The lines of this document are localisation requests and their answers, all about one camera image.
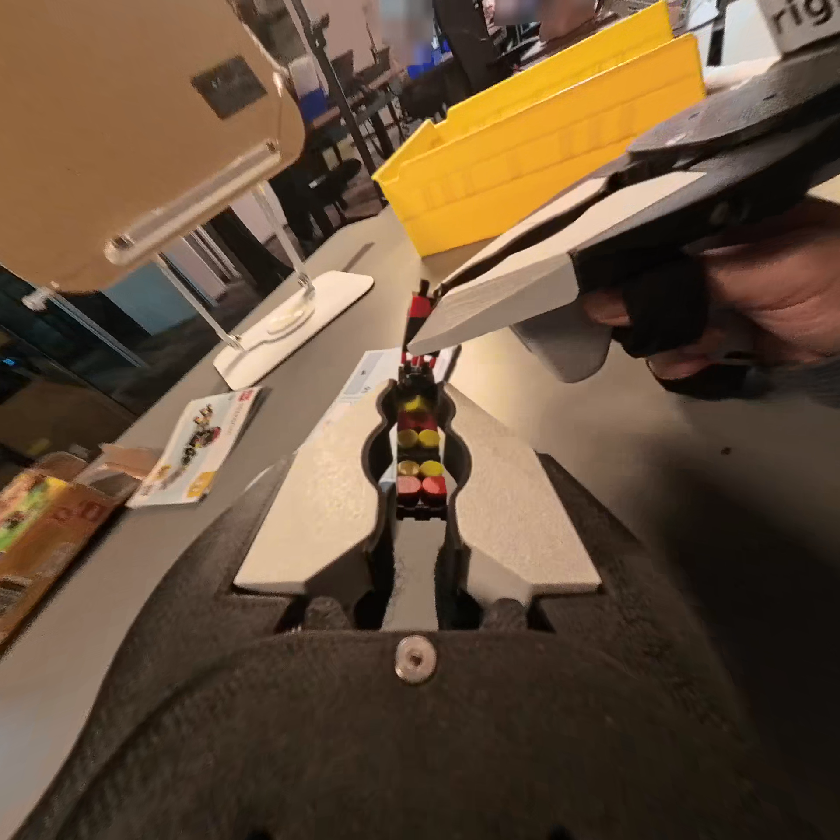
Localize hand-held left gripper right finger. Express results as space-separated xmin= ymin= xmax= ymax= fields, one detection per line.
xmin=436 ymin=381 xmax=602 ymax=611

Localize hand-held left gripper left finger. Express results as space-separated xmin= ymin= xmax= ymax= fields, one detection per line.
xmin=233 ymin=379 xmax=396 ymax=597

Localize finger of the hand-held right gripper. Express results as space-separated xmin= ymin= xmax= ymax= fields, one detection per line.
xmin=438 ymin=177 xmax=613 ymax=298
xmin=406 ymin=172 xmax=708 ymax=358

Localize red black lego clip assembly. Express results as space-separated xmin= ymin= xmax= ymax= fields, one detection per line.
xmin=402 ymin=279 xmax=442 ymax=370

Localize long black red yellow lego assembly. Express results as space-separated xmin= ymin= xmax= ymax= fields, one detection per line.
xmin=392 ymin=364 xmax=452 ymax=521

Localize yellow cardboard lego box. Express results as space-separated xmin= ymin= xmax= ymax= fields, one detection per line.
xmin=0 ymin=446 xmax=161 ymax=647

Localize person's right hand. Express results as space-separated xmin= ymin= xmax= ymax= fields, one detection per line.
xmin=583 ymin=197 xmax=840 ymax=383

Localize yellow plastic bin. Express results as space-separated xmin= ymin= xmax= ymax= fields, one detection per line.
xmin=372 ymin=0 xmax=706 ymax=258

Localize closed booklet with colourful cover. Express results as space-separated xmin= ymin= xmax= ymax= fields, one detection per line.
xmin=125 ymin=386 xmax=263 ymax=509

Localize open instruction booklet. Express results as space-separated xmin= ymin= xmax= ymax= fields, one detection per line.
xmin=289 ymin=348 xmax=462 ymax=460

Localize blue storage crates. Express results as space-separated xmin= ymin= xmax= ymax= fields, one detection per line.
xmin=406 ymin=41 xmax=455 ymax=78

